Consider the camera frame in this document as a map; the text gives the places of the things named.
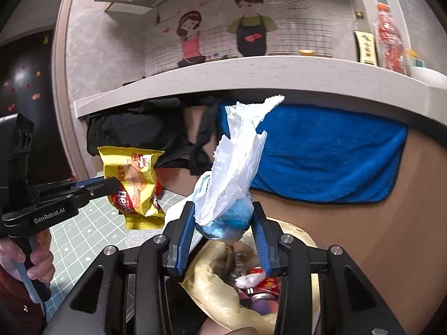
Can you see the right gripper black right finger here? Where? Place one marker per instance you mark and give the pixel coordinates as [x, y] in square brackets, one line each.
[266, 234]

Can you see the grey countertop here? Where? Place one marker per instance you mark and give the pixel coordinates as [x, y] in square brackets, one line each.
[313, 74]

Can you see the red drink can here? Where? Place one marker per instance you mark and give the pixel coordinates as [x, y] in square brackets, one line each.
[268, 289]

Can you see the white tissue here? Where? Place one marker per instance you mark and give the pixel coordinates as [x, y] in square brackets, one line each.
[250, 280]

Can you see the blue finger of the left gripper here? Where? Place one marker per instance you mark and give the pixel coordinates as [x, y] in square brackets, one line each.
[90, 182]
[108, 187]

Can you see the red fuzzy sleeve forearm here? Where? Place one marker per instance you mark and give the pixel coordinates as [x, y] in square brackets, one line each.
[19, 314]

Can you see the green grid tablecloth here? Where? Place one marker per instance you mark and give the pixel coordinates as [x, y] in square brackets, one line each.
[76, 242]

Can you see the wall sticker girl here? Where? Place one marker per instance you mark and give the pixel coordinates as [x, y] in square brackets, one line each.
[189, 35]

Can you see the yellow snack wrapper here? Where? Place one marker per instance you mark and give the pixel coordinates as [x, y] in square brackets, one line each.
[136, 197]

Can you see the blue towel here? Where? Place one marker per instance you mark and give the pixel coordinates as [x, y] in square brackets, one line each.
[314, 154]

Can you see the white blue plastic bag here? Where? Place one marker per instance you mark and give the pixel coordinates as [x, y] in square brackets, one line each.
[223, 205]

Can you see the yellow label sign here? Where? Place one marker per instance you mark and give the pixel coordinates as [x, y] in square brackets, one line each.
[366, 48]

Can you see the black jacket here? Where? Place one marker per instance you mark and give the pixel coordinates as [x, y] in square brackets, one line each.
[156, 125]

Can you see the left hand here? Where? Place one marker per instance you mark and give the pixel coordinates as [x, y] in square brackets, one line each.
[43, 268]

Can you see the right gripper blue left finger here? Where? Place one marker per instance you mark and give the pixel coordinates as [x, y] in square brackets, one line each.
[181, 233]

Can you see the wall sticker boy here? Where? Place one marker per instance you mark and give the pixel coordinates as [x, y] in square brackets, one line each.
[251, 29]

